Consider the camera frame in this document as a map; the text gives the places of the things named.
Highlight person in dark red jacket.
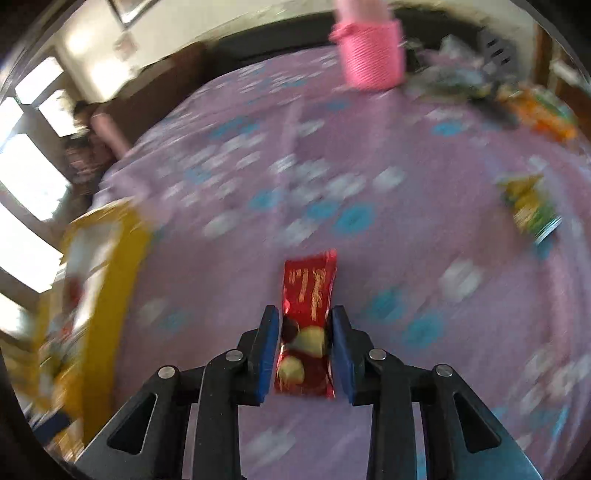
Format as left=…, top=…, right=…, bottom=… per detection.
left=64, top=100, right=116, bottom=185

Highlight green yellow snack packet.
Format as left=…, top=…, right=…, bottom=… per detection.
left=496, top=174, right=562, bottom=245

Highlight orange snack packet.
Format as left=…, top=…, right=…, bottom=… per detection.
left=497, top=84, right=579, bottom=143

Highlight red chocolate candy packet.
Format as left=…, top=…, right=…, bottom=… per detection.
left=274, top=250, right=338, bottom=399

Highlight yellow-rimmed white tray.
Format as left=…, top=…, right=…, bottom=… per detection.
left=26, top=198, right=152, bottom=461

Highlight purple floral tablecloth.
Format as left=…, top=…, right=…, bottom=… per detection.
left=94, top=48, right=590, bottom=479

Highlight pink-sleeved water bottle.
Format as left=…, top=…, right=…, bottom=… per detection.
left=329, top=0, right=406, bottom=91

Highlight black sofa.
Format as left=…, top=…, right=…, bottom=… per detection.
left=206, top=7, right=482, bottom=75

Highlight maroon armchair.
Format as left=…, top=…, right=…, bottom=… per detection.
left=90, top=42, right=208, bottom=159

